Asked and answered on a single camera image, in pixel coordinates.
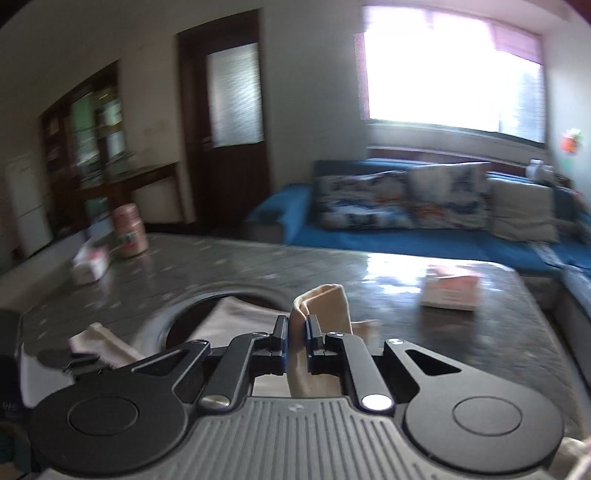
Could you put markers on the dark wooden display cabinet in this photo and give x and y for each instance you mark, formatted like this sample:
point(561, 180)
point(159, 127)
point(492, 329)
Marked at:
point(92, 138)

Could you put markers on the wide butterfly print pillow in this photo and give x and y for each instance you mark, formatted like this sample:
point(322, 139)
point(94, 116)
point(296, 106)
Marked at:
point(364, 201)

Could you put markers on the white pink tissue box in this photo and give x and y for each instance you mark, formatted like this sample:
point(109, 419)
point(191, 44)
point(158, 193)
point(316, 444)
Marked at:
point(450, 288)

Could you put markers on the square butterfly print pillow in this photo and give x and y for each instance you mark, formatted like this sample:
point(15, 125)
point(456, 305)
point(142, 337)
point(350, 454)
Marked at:
point(450, 196)

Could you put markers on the small white pink packet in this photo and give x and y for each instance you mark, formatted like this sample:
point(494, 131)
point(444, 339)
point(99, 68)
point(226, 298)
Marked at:
point(90, 263)

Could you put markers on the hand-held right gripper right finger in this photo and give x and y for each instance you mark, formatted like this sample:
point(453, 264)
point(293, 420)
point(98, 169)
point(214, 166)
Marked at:
point(312, 344)

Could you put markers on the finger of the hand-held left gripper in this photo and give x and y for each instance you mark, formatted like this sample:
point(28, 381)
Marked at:
point(76, 359)

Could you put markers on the colourful pinwheel toy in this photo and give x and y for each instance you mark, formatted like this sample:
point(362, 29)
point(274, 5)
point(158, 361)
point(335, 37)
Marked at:
point(569, 141)

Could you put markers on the dark wooden side desk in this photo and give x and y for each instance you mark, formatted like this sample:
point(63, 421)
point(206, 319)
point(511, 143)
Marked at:
point(147, 177)

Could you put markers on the blue corner sofa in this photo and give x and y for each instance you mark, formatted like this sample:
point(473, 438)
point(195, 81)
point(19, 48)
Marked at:
point(392, 242)

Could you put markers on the beige sofa cushion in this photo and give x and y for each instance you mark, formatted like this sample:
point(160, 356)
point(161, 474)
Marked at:
point(521, 210)

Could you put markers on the black white plush toy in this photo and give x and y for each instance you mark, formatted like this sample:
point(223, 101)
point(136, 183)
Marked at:
point(538, 170)

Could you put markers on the purple window blind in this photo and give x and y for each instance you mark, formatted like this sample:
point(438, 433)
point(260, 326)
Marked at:
point(517, 44)

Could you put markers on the pink thermos bottle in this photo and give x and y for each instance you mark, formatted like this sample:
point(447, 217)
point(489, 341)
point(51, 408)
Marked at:
point(130, 230)

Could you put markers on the dark wooden glass-panel door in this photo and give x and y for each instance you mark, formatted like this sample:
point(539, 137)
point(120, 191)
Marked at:
point(226, 120)

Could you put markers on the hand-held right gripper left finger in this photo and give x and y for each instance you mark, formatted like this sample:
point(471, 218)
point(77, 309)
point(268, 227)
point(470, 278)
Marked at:
point(280, 344)

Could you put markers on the white refrigerator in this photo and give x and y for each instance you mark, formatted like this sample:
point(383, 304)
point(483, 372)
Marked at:
point(27, 207)

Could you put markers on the large bright window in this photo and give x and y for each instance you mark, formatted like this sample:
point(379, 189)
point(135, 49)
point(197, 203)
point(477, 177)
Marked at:
point(443, 74)

